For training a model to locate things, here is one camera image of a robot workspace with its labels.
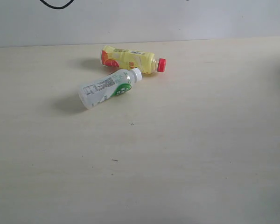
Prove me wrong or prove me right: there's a white green label bottle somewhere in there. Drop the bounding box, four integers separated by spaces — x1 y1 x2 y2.
78 68 142 109

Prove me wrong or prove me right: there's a yellow drink bottle red cap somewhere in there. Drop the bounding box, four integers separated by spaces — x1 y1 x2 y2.
101 46 167 74

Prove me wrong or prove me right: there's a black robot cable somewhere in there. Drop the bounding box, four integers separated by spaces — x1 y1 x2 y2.
39 0 75 10

